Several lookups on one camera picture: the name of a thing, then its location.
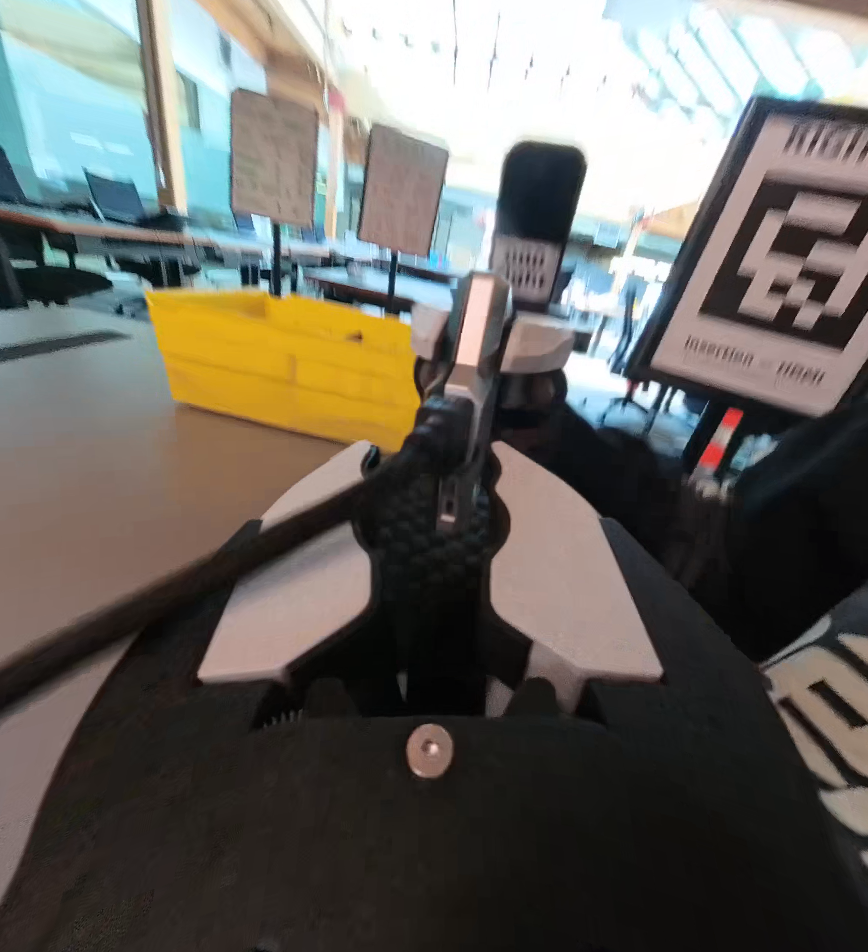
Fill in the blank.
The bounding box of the black cable tie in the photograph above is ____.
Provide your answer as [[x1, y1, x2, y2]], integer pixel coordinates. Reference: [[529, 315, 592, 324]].
[[434, 476, 465, 533]]

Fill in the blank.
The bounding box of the thick black braided cable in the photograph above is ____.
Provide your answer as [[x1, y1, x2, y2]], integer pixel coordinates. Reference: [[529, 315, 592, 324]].
[[0, 416, 450, 737]]

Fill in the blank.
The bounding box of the silver adapter hub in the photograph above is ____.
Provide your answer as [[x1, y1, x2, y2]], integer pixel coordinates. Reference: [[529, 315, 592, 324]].
[[412, 271, 513, 447]]

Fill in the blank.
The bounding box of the handwritten cardboard sign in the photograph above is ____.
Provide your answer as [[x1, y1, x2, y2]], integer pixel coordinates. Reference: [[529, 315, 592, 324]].
[[229, 88, 321, 298], [357, 122, 450, 298]]

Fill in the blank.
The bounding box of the red-brown office desk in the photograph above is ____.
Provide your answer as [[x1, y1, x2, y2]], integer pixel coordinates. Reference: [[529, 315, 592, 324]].
[[0, 197, 331, 298]]

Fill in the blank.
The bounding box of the yellow box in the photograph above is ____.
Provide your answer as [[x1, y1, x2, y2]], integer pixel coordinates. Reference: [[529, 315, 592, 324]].
[[144, 289, 424, 455]]

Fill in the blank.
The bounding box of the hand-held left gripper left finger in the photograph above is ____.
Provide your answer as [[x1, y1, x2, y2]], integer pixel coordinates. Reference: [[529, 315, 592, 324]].
[[196, 439, 383, 687]]

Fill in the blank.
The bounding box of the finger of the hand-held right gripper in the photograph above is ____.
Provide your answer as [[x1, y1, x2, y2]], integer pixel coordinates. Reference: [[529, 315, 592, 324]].
[[504, 312, 576, 375], [410, 301, 453, 365]]

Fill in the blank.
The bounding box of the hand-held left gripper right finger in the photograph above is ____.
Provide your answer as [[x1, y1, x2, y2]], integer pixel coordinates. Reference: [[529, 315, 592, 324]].
[[488, 442, 666, 711]]

